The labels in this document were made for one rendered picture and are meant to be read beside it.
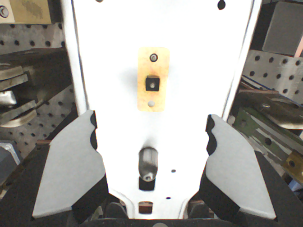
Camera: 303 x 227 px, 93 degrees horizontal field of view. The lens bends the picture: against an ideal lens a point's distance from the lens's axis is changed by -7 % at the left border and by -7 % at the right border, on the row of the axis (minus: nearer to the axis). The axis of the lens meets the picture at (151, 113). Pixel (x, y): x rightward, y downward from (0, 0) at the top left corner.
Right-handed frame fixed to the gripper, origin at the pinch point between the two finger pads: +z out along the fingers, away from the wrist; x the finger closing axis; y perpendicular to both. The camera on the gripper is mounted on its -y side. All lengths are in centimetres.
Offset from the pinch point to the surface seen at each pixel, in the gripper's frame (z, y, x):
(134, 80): 8.2, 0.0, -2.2
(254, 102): 10.0, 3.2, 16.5
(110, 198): 28, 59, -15
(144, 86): 7.9, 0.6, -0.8
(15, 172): 5.1, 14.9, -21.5
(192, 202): 14.6, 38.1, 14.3
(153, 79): 7.0, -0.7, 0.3
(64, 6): 8.0, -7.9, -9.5
